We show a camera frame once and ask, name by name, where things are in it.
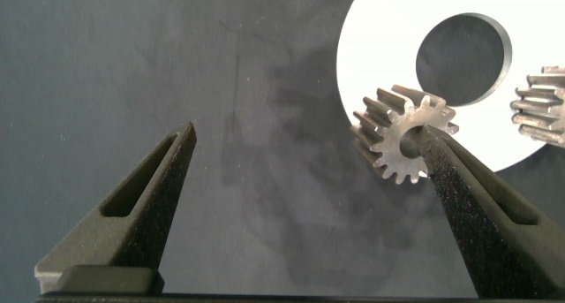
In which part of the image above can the small steel gear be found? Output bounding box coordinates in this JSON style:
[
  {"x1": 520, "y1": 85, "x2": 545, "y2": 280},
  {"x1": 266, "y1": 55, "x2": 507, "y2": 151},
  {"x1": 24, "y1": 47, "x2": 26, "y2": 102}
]
[
  {"x1": 350, "y1": 83, "x2": 461, "y2": 186},
  {"x1": 509, "y1": 64, "x2": 565, "y2": 149}
]

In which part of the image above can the round white pin plate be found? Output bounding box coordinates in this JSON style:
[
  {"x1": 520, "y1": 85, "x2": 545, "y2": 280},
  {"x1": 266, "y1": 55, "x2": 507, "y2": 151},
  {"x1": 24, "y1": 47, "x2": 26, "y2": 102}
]
[{"x1": 335, "y1": 0, "x2": 565, "y2": 174}]

